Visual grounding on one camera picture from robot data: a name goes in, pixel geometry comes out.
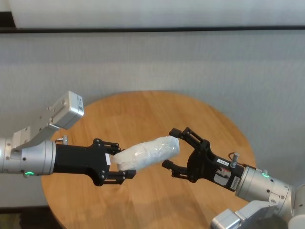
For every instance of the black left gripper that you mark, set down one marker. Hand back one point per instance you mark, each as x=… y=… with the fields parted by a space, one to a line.
x=81 y=159

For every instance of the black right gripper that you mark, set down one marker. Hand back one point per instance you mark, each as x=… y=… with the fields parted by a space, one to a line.
x=205 y=167

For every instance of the white plastic-wrapped sandbag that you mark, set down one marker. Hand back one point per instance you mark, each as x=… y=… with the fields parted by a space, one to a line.
x=147 y=152

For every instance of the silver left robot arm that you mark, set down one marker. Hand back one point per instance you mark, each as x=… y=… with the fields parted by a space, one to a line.
x=28 y=157

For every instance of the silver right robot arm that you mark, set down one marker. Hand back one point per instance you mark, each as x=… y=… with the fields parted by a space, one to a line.
x=262 y=188

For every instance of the silver right wrist connector plug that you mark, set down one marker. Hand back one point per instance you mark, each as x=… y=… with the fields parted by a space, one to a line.
x=235 y=158

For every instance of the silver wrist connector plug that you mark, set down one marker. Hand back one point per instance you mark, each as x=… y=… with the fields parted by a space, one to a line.
x=235 y=158
x=64 y=139

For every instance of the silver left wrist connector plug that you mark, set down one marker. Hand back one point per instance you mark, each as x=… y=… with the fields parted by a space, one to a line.
x=64 y=139

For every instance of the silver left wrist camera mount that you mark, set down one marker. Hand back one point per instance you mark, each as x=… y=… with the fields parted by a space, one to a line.
x=69 y=112

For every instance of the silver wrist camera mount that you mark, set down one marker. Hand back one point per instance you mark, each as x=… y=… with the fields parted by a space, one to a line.
x=69 y=112
x=226 y=219

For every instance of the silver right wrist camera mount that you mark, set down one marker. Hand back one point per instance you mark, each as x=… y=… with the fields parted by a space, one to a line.
x=226 y=219

